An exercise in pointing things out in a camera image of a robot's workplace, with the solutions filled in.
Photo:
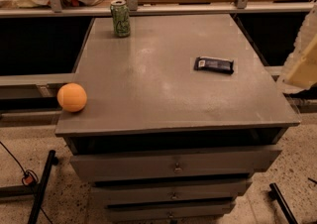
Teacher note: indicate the dark blue rxbar wrapper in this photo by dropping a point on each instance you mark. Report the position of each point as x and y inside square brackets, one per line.
[214, 64]

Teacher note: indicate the black stand leg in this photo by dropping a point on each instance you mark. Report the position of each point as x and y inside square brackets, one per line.
[52, 160]
[275, 194]

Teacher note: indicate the grey drawer cabinet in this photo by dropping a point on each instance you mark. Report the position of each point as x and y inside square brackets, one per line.
[145, 95]

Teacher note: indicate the middle grey drawer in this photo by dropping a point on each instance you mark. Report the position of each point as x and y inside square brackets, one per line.
[171, 191]

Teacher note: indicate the black stand leg left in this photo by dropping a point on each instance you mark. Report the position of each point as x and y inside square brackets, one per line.
[52, 160]

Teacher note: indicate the bottom grey drawer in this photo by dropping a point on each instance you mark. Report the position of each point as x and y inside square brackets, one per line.
[169, 211]

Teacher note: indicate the black stand leg right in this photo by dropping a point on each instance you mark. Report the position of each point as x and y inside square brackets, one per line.
[275, 194]

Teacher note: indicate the green soda can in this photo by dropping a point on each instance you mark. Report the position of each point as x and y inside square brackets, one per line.
[121, 19]

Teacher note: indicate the top grey drawer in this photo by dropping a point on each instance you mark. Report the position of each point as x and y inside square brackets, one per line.
[174, 163]

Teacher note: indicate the grey drawer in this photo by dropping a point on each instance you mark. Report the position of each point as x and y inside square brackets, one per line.
[171, 191]
[169, 211]
[174, 163]

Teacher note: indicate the orange ball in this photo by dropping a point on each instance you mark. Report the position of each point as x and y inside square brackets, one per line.
[72, 97]

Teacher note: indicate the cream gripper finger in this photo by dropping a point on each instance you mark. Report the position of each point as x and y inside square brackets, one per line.
[299, 71]

